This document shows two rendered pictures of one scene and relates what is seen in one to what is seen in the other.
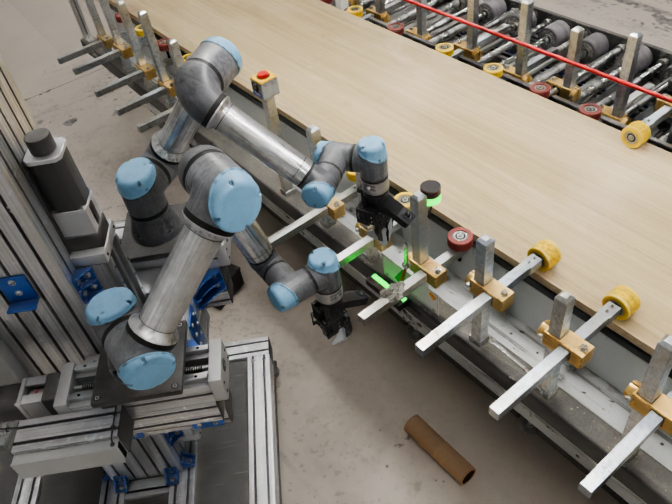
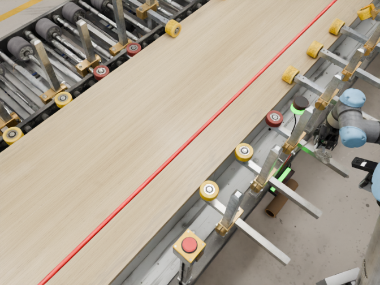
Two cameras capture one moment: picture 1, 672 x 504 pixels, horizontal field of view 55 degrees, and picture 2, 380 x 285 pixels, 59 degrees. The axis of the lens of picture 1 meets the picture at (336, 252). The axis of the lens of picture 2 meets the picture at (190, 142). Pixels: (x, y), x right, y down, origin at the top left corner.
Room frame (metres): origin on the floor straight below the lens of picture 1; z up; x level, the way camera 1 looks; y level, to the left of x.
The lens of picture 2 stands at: (2.14, 0.38, 2.19)
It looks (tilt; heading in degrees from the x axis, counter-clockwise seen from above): 58 degrees down; 249
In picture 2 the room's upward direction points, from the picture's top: 4 degrees clockwise
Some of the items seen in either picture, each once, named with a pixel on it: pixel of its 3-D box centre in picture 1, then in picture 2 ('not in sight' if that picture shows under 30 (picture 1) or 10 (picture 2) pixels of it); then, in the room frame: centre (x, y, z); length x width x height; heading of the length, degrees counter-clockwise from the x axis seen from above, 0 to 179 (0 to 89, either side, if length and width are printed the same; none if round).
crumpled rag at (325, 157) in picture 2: (394, 289); (323, 154); (1.27, -0.15, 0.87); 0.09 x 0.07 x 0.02; 122
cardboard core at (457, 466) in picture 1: (438, 448); (281, 197); (1.18, -0.26, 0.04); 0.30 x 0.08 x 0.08; 32
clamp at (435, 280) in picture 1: (426, 267); (292, 141); (1.37, -0.27, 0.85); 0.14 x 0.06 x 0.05; 32
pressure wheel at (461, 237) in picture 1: (460, 247); (272, 122); (1.42, -0.39, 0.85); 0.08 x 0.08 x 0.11
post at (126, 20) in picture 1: (136, 48); not in sight; (3.08, 0.81, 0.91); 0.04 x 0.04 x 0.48; 32
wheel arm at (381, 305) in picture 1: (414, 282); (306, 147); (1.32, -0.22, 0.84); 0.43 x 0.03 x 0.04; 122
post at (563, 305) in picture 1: (553, 355); (341, 82); (0.96, -0.52, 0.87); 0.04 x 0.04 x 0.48; 32
